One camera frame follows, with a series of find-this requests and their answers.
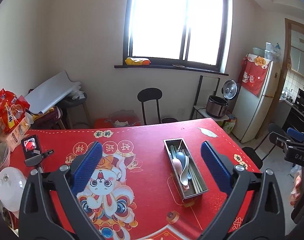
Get red snack bag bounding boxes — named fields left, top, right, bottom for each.
left=0, top=88, right=31, bottom=134

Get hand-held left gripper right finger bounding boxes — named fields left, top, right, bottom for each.
left=199, top=141, right=285, bottom=240

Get dark window sill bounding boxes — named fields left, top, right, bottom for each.
left=114, top=64, right=229, bottom=77

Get black folding rack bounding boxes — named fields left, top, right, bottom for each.
left=191, top=75, right=221, bottom=120

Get steel utensil tray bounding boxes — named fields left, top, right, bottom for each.
left=163, top=137, right=209, bottom=202

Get small white table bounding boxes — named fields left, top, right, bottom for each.
left=193, top=105, right=230, bottom=128

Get pink spoon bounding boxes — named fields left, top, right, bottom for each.
left=171, top=159, right=189, bottom=190

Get red printed table mat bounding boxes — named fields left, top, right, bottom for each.
left=0, top=118, right=261, bottom=240

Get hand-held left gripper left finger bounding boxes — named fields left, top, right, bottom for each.
left=18, top=141, right=103, bottom=240

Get black range cooker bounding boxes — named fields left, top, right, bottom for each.
left=283, top=87, right=304, bottom=140

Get black round-back chair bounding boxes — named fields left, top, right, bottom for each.
left=242, top=123, right=289, bottom=169
left=137, top=87, right=163, bottom=125

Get grey paper roll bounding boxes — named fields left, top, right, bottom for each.
left=24, top=70, right=81, bottom=114

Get phone on black tripod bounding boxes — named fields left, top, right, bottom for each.
left=21, top=135, right=55, bottom=174

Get blue spoon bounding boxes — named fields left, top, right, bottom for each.
left=176, top=151, right=192, bottom=180

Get yellow packet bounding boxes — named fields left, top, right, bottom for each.
left=125, top=57, right=151, bottom=66

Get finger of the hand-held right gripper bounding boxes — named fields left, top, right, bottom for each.
left=268, top=131, right=296, bottom=148
left=286, top=127, right=304, bottom=143

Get dark framed window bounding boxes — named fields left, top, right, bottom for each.
left=123, top=0, right=234, bottom=73

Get kitchen wall cabinets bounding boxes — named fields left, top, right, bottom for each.
left=289, top=45, right=304, bottom=79

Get wooden stool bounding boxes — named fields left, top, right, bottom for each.
left=58, top=91, right=91, bottom=128

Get wooden door frame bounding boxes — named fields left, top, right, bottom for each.
left=283, top=17, right=304, bottom=80

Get clear plastic bag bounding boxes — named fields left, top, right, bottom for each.
left=108, top=110, right=141, bottom=127

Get clear plastic jar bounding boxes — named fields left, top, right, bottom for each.
left=265, top=42, right=274, bottom=60

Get steel rice cooker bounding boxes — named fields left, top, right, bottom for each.
left=206, top=80, right=239, bottom=118

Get person's right hand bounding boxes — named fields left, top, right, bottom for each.
left=289, top=172, right=304, bottom=207

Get red printed cloth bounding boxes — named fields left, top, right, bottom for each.
left=238, top=53, right=271, bottom=97

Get white refrigerator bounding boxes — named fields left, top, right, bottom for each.
left=233, top=53, right=281, bottom=143

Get red plastic basin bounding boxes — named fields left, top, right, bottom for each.
left=93, top=117, right=142, bottom=130

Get bowl of food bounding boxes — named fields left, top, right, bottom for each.
left=0, top=142, right=11, bottom=172

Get pink paper carton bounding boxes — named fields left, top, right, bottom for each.
left=0, top=127, right=27, bottom=152

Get green printed bag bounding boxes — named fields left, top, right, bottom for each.
left=222, top=115, right=237, bottom=134

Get white pot lid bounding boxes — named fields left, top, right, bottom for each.
left=0, top=166, right=27, bottom=212

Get white spoon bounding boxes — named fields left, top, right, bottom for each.
left=179, top=155, right=190, bottom=184

